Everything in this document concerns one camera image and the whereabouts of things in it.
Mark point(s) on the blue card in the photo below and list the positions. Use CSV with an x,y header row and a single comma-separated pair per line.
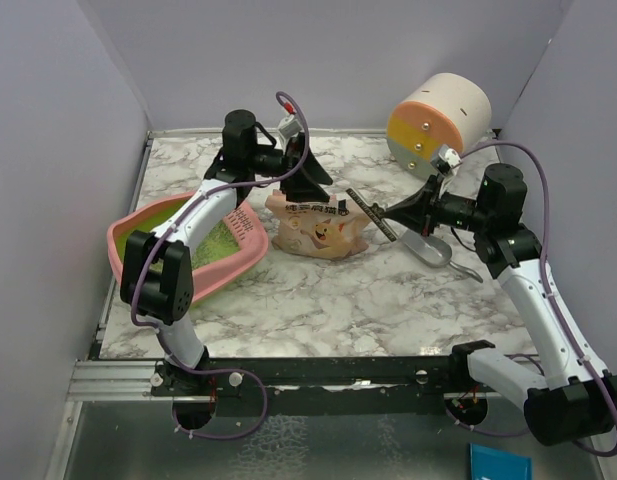
x,y
492,464

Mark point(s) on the silver metal litter scoop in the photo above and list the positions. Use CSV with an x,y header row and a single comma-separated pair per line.
x,y
435,253

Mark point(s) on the pink green litter box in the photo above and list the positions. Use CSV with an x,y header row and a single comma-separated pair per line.
x,y
243,223

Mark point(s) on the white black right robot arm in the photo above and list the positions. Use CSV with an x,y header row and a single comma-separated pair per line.
x,y
576,395

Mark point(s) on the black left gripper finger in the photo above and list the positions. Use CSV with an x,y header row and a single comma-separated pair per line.
x,y
306,184
315,174

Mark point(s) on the peach cat litter bag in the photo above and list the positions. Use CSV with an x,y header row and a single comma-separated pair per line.
x,y
331,231

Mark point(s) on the aluminium frame profile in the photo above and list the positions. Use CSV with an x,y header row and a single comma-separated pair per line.
x,y
111,381

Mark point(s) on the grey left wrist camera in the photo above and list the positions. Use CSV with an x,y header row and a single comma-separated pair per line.
x,y
289,125

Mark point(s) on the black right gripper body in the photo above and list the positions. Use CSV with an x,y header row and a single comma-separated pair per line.
x,y
443,204

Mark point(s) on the green cat litter pile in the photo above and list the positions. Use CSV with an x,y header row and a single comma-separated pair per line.
x,y
217,245

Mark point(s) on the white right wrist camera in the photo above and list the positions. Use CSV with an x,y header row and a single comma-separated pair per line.
x,y
446,161

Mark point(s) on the white bag sealing clip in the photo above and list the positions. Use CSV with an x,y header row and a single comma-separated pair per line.
x,y
374,212

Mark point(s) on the round pastel drawer cabinet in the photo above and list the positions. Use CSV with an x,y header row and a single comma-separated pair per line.
x,y
447,109

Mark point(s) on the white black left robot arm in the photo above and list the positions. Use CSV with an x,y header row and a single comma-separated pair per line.
x,y
157,278

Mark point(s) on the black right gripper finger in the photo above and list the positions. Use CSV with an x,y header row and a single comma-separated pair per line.
x,y
417,202
408,217

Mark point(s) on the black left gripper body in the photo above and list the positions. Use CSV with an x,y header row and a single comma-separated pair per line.
x,y
294,146

